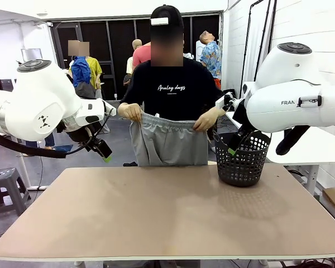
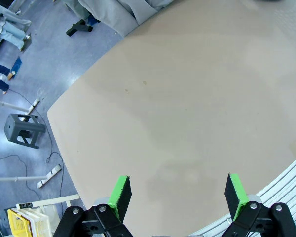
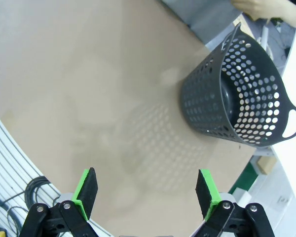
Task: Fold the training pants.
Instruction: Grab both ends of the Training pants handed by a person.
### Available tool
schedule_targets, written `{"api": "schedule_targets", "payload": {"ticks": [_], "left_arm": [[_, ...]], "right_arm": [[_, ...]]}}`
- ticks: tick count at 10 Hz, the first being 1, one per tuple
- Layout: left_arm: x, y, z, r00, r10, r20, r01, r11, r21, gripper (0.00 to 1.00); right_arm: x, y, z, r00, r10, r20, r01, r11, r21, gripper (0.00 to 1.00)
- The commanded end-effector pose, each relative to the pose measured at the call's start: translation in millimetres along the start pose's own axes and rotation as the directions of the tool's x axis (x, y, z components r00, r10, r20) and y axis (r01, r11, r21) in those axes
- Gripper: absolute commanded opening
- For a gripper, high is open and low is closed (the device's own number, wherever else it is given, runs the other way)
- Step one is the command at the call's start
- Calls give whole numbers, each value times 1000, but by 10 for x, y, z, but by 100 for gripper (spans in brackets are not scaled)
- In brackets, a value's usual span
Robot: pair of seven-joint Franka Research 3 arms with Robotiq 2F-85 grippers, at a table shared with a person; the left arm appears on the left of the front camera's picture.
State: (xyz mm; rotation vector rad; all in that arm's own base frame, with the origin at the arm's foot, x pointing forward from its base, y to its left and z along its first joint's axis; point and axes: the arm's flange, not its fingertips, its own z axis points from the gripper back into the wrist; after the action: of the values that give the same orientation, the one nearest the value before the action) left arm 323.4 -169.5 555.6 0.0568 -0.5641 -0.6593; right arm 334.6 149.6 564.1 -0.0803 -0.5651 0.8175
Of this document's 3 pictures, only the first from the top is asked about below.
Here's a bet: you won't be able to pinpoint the grey plastic stool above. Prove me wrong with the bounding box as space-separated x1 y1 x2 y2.
0 167 31 223

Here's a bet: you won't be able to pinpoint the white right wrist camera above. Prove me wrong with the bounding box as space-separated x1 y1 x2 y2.
215 94 234 112

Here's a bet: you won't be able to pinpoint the black curved pole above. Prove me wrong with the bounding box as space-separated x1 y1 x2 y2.
239 0 265 94

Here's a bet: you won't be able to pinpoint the white side table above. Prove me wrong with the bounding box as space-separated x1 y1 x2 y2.
15 136 48 191

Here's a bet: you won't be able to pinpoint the black printed t-shirt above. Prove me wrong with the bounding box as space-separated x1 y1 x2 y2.
119 57 226 121

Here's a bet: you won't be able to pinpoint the black cap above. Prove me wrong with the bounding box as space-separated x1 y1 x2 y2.
150 4 184 28

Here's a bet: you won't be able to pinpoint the person's blurred head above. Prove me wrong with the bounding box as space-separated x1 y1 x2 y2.
150 26 184 68

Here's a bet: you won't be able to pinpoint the floor cable bundle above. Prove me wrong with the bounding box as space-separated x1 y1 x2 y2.
279 258 335 268

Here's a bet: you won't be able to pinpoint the white table with crank leg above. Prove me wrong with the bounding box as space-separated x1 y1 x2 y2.
226 111 335 196

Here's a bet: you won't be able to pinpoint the figure in yellow shirt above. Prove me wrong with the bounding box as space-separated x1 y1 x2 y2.
83 41 103 98

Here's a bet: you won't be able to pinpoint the person's left hand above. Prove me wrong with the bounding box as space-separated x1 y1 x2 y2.
192 107 227 132

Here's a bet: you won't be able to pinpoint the black left arm cable sleeve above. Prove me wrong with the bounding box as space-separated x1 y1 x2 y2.
0 111 114 159

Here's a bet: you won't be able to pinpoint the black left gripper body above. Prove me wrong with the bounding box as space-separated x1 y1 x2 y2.
68 127 101 150

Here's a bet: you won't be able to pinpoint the mannequin in blue jeans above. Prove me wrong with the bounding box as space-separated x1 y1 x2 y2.
25 132 56 150

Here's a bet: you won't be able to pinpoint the grey framed wall board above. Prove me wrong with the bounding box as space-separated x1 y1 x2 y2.
21 48 42 61

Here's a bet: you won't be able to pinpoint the black straight pole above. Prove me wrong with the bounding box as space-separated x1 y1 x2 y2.
253 0 277 75

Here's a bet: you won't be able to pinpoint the grey shorts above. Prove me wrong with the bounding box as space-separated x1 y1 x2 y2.
129 112 209 168

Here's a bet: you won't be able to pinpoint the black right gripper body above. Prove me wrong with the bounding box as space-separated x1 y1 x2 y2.
233 99 253 135

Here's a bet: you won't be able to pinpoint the black perforated laundry basket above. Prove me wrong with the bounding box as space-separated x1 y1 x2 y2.
213 128 272 187

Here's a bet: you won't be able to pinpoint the person's right hand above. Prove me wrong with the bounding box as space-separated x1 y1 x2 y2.
118 102 143 123

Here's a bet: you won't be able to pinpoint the figure in blue jacket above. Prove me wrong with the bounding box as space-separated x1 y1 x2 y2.
68 40 97 100

